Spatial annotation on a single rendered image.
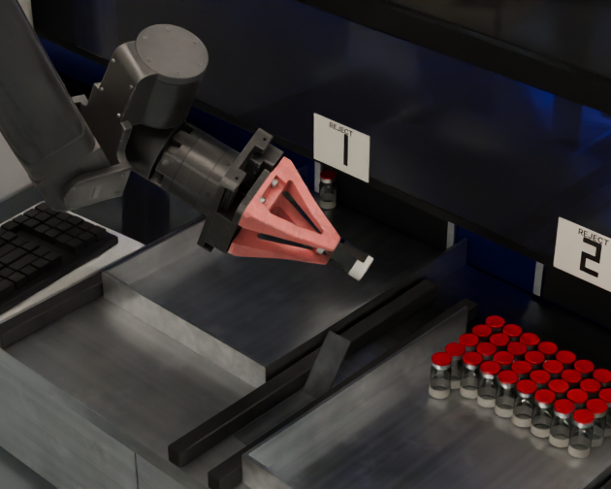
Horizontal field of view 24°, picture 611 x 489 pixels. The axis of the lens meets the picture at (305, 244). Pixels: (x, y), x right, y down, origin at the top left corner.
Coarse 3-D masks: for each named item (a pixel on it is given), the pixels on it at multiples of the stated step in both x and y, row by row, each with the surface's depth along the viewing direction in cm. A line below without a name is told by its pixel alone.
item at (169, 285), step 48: (288, 192) 180; (192, 240) 169; (384, 240) 172; (144, 288) 163; (192, 288) 163; (240, 288) 163; (288, 288) 163; (336, 288) 163; (384, 288) 163; (192, 336) 152; (240, 336) 155; (288, 336) 155
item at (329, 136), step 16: (320, 128) 164; (336, 128) 162; (320, 144) 165; (336, 144) 163; (352, 144) 161; (368, 144) 159; (320, 160) 166; (336, 160) 164; (352, 160) 162; (368, 160) 160; (368, 176) 161
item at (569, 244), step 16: (560, 224) 144; (576, 224) 143; (560, 240) 145; (576, 240) 143; (592, 240) 142; (608, 240) 141; (560, 256) 146; (576, 256) 144; (608, 256) 141; (576, 272) 145; (608, 272) 142; (608, 288) 143
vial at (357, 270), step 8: (344, 240) 113; (320, 248) 112; (336, 248) 112; (328, 256) 112; (336, 256) 112; (344, 256) 112; (352, 256) 112; (368, 256) 112; (336, 264) 112; (344, 264) 112; (352, 264) 112; (360, 264) 112; (368, 264) 112; (344, 272) 113; (352, 272) 112; (360, 272) 112
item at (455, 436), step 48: (432, 336) 150; (384, 384) 147; (288, 432) 137; (336, 432) 141; (384, 432) 141; (432, 432) 141; (480, 432) 141; (528, 432) 141; (288, 480) 135; (336, 480) 135; (384, 480) 135; (432, 480) 135; (480, 480) 135; (528, 480) 135; (576, 480) 135
